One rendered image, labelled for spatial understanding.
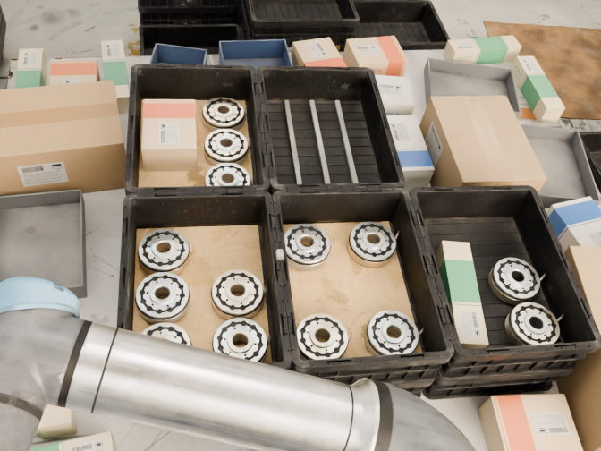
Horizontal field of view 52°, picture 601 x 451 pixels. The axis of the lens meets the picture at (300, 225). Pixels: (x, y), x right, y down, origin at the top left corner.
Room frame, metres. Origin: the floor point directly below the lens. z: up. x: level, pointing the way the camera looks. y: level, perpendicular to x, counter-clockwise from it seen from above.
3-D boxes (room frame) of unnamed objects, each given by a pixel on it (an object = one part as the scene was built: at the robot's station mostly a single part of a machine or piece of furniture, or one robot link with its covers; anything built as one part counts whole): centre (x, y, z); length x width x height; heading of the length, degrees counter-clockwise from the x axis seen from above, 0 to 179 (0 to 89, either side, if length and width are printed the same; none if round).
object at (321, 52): (1.50, 0.04, 0.74); 0.16 x 0.12 x 0.07; 29
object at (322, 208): (0.68, -0.12, 0.87); 0.40 x 0.30 x 0.11; 16
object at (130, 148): (0.98, 0.27, 0.92); 0.40 x 0.30 x 0.02; 16
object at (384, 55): (1.59, -0.12, 0.74); 0.16 x 0.12 x 0.07; 115
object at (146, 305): (0.58, 0.24, 0.86); 0.10 x 0.10 x 0.01
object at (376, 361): (0.68, -0.12, 0.92); 0.40 x 0.30 x 0.02; 16
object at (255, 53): (1.45, 0.22, 0.74); 0.20 x 0.15 x 0.07; 110
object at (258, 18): (2.06, 0.17, 0.37); 0.40 x 0.30 x 0.45; 109
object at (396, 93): (1.39, -0.14, 0.74); 0.20 x 0.12 x 0.09; 100
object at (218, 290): (0.62, 0.10, 0.86); 0.10 x 0.10 x 0.01
